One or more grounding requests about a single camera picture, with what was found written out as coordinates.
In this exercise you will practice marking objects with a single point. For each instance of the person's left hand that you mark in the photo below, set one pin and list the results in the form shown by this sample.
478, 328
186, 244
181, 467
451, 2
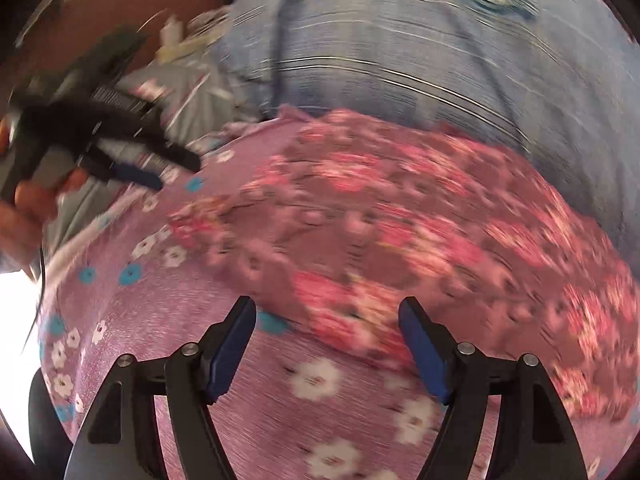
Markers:
22, 223

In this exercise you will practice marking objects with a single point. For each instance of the blue plaid blanket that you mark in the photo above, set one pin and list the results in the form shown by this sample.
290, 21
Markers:
556, 80

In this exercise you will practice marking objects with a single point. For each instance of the grey patterned cloth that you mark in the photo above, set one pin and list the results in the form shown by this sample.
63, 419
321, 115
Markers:
196, 96

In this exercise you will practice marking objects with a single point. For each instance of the pink floral bed sheet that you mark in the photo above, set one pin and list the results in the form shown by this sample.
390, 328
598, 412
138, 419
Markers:
297, 408

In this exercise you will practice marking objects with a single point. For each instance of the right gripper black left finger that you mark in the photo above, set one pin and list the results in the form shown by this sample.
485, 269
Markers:
170, 409

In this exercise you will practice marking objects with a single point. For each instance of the maroon floral small garment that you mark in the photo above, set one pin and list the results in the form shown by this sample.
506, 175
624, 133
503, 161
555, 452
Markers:
355, 214

